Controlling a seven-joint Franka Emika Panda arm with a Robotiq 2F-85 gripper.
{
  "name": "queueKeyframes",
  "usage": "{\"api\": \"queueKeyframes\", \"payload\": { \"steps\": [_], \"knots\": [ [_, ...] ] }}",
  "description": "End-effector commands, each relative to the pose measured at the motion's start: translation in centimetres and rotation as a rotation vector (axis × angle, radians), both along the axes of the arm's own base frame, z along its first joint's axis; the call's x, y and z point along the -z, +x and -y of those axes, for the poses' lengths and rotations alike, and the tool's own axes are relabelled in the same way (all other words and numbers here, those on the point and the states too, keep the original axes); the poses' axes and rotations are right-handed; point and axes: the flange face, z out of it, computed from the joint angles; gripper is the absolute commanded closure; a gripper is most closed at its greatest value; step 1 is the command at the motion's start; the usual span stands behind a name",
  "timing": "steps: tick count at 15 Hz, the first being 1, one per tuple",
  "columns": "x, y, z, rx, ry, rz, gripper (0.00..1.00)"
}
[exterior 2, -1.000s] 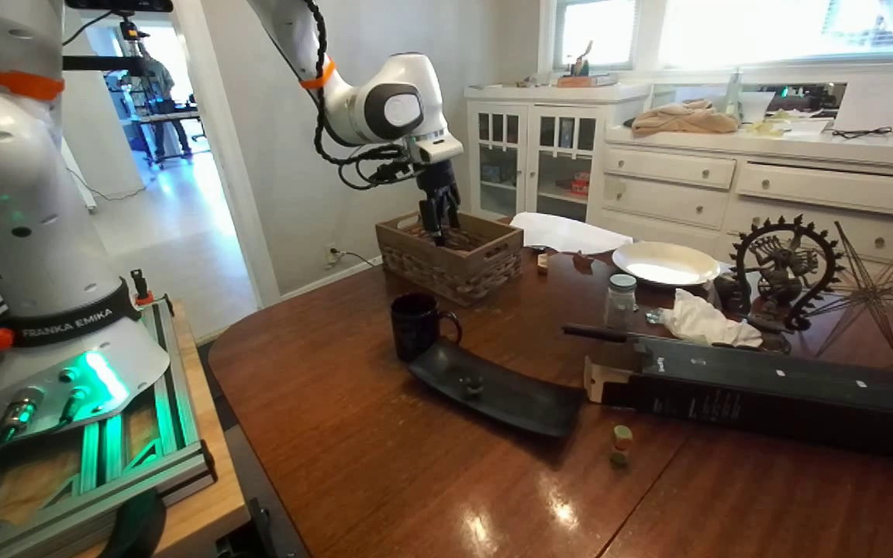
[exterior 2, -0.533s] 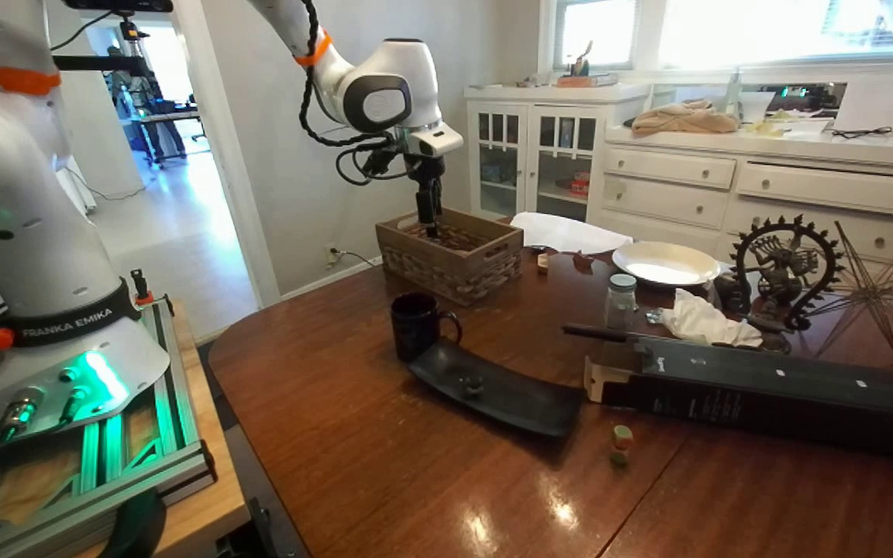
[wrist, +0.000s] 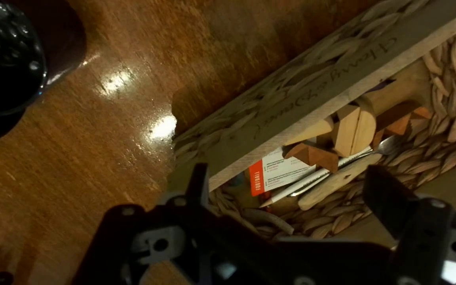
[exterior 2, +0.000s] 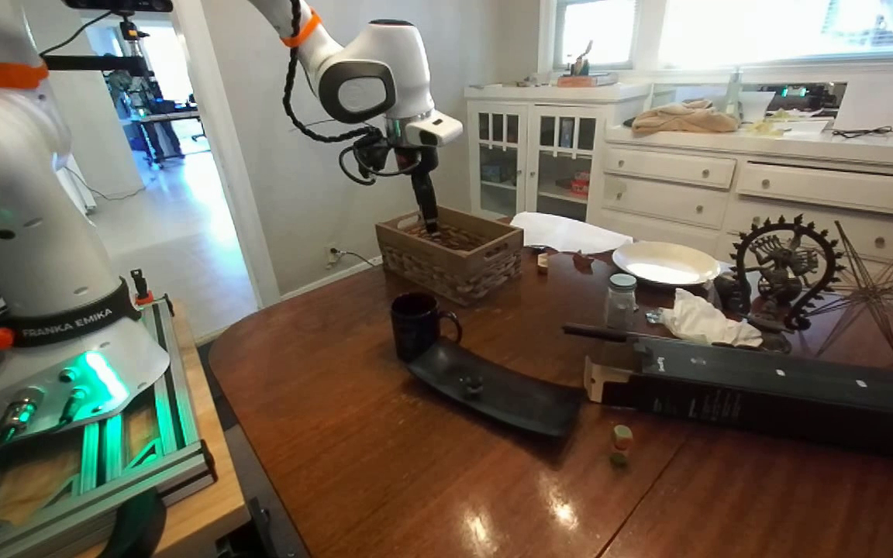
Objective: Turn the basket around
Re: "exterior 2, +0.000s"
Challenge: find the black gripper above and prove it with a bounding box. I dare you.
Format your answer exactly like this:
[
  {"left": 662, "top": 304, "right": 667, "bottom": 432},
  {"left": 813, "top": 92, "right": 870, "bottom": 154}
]
[{"left": 393, "top": 127, "right": 445, "bottom": 237}]

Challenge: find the woven rectangular basket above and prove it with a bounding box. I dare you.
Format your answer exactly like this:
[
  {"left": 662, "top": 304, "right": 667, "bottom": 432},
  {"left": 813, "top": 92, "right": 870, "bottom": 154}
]
[{"left": 372, "top": 205, "right": 526, "bottom": 309}]

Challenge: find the black mug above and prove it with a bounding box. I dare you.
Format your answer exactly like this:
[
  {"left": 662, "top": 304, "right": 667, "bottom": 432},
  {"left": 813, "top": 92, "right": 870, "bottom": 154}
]
[{"left": 387, "top": 287, "right": 465, "bottom": 366}]

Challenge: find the white glass-door cabinet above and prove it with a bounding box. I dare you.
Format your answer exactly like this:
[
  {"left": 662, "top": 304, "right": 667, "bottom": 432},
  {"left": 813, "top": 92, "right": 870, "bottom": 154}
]
[{"left": 462, "top": 82, "right": 657, "bottom": 227}]

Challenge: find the large white cloth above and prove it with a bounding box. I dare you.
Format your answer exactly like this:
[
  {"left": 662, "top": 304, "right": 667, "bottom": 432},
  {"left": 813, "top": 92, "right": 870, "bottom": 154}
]
[{"left": 506, "top": 207, "right": 636, "bottom": 258}]

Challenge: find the black thin pen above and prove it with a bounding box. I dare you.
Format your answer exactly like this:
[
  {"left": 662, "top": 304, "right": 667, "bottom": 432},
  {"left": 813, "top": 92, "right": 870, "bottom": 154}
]
[{"left": 558, "top": 320, "right": 638, "bottom": 343}]

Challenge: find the small glass jar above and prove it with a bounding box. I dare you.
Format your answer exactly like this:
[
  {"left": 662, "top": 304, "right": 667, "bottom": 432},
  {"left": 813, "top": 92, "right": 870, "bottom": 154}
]
[{"left": 602, "top": 271, "right": 642, "bottom": 338}]

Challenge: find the white plate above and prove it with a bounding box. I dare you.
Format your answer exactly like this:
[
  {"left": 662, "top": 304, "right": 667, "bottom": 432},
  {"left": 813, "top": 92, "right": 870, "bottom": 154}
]
[{"left": 607, "top": 239, "right": 726, "bottom": 293}]

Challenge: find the white framed window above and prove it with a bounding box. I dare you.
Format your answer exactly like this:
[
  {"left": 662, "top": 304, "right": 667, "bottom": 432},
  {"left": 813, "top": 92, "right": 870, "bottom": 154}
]
[
  {"left": 553, "top": 0, "right": 645, "bottom": 75},
  {"left": 653, "top": 0, "right": 893, "bottom": 75}
]

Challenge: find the crumpled white tissue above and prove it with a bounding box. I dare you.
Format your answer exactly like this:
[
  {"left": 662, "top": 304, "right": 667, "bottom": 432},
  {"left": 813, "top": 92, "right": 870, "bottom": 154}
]
[{"left": 653, "top": 285, "right": 770, "bottom": 354}]

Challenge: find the clear glass bottle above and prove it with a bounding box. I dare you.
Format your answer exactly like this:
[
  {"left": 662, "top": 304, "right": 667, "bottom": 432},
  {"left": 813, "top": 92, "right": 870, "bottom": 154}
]
[{"left": 723, "top": 68, "right": 782, "bottom": 132}]

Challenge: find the white drawer dresser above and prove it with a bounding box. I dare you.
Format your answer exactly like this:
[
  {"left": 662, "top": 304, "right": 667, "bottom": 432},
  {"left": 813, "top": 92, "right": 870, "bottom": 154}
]
[{"left": 592, "top": 120, "right": 893, "bottom": 273}]

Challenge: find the wooden robot stand top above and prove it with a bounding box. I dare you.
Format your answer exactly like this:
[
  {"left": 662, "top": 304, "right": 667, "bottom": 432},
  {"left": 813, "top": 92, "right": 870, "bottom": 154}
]
[{"left": 70, "top": 312, "right": 253, "bottom": 558}]

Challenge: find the long black case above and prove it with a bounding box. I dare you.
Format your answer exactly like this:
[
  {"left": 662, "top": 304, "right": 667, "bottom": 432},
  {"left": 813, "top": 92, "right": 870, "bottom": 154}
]
[{"left": 578, "top": 333, "right": 893, "bottom": 465}]

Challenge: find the black round clamp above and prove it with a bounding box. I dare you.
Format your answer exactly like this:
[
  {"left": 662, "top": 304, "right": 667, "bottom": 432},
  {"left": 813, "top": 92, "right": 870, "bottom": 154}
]
[{"left": 101, "top": 487, "right": 170, "bottom": 558}]

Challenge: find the white upright card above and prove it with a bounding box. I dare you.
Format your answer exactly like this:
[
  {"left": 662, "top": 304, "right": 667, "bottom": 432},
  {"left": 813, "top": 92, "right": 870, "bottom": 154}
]
[{"left": 831, "top": 72, "right": 893, "bottom": 136}]

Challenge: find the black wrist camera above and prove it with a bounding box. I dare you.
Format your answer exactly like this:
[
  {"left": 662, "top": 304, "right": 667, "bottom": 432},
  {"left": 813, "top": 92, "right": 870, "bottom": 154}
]
[{"left": 339, "top": 123, "right": 404, "bottom": 188}]

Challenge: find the black cable chain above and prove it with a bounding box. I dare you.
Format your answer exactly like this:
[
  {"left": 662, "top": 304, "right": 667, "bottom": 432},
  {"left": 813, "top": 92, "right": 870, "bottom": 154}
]
[{"left": 276, "top": 0, "right": 408, "bottom": 188}]

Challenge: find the white door frame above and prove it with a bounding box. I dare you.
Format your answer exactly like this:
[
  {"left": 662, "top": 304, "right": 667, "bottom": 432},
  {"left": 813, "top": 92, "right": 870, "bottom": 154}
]
[{"left": 170, "top": 0, "right": 284, "bottom": 309}]

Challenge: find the black camera boom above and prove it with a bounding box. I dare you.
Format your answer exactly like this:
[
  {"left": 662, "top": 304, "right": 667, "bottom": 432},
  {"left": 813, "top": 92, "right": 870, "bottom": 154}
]
[{"left": 43, "top": 0, "right": 177, "bottom": 82}]

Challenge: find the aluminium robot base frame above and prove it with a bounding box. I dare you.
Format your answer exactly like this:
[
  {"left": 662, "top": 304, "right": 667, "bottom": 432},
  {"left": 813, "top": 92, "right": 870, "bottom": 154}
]
[{"left": 0, "top": 293, "right": 219, "bottom": 558}]

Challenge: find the wire spoke sculpture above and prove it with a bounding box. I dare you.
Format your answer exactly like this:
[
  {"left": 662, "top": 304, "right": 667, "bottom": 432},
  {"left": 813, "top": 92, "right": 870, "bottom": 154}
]
[{"left": 816, "top": 213, "right": 893, "bottom": 369}]

